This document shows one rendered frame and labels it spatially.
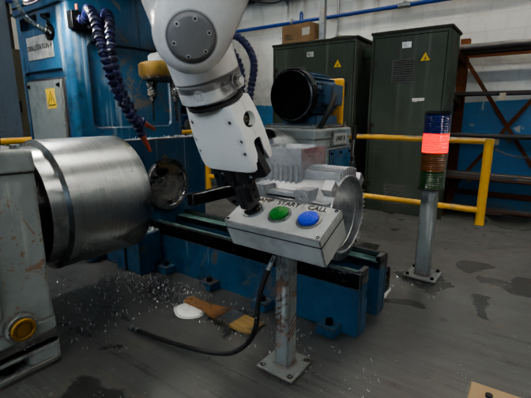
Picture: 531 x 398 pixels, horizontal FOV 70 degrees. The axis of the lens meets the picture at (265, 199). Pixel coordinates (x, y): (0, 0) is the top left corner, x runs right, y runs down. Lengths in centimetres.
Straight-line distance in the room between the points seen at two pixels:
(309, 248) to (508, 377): 41
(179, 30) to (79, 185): 42
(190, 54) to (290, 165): 42
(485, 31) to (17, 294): 559
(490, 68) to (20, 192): 546
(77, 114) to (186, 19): 76
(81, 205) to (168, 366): 31
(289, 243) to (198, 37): 29
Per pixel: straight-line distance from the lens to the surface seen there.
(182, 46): 38
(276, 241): 55
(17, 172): 68
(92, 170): 76
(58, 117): 118
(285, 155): 77
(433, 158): 98
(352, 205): 85
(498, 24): 579
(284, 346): 66
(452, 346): 81
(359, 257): 82
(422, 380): 71
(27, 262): 71
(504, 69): 571
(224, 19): 39
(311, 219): 52
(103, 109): 115
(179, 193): 114
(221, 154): 52
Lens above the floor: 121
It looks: 13 degrees down
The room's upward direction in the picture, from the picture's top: straight up
